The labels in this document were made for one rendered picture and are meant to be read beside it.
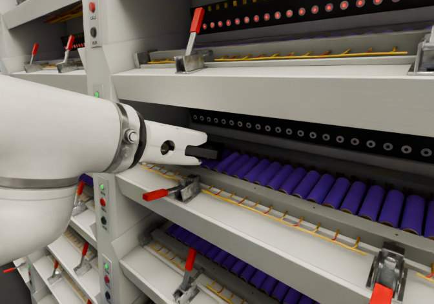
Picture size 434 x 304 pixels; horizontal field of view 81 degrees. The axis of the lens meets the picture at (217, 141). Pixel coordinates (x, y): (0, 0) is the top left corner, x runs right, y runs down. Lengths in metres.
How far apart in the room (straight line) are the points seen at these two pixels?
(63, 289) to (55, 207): 0.93
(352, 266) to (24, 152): 0.32
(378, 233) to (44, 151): 0.32
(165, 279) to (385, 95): 0.47
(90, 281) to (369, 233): 0.74
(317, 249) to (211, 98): 0.21
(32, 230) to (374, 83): 0.30
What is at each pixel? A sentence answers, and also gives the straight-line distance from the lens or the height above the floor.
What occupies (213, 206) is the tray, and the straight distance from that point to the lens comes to 0.38.
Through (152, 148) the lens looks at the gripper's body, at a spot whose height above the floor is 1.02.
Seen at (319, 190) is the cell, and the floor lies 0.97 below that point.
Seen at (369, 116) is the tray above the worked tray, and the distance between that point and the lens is 0.25.
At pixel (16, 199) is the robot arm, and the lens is 0.27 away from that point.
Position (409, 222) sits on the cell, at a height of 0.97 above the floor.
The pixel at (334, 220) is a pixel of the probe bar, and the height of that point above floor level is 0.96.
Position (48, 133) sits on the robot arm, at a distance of 0.26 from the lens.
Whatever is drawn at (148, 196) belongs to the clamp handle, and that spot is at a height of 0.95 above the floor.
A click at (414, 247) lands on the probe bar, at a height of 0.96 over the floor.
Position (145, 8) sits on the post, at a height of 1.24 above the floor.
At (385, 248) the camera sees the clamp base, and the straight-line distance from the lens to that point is 0.30.
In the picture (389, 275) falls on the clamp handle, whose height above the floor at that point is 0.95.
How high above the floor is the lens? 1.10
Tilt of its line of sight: 12 degrees down
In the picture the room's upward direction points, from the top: 3 degrees clockwise
